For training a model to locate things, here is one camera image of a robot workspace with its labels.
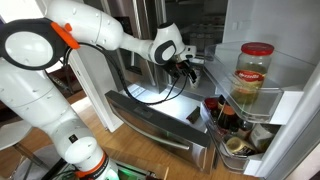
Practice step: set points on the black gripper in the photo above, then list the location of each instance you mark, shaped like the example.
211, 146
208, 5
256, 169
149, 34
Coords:
176, 69

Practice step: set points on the patterned paper cup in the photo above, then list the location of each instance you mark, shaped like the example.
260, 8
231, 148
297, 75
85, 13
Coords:
198, 74

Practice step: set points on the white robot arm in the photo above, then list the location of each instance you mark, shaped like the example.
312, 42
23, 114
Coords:
29, 46

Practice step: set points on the stainless steel refrigerator drawer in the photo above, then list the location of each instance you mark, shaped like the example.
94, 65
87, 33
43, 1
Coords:
167, 125

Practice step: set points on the white refrigerator right door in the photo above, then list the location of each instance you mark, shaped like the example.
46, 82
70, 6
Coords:
290, 95

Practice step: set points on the clear water bottles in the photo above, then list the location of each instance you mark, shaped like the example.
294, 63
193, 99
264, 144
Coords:
201, 40

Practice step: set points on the red cap bottle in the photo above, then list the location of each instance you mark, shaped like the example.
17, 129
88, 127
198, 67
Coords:
212, 106

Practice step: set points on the small dark box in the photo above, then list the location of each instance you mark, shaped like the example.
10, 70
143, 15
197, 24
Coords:
194, 115

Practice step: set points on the dark sauce bottle orange cap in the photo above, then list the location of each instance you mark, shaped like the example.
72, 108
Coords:
227, 116

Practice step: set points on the red lid glass jar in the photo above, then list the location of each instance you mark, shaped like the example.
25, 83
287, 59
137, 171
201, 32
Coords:
251, 69

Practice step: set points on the yellow lid jar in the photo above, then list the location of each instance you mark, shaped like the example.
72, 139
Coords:
240, 147

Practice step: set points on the white carton in door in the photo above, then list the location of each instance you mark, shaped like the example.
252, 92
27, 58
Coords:
262, 135

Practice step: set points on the white round stool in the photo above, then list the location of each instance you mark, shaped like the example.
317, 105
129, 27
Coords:
11, 134

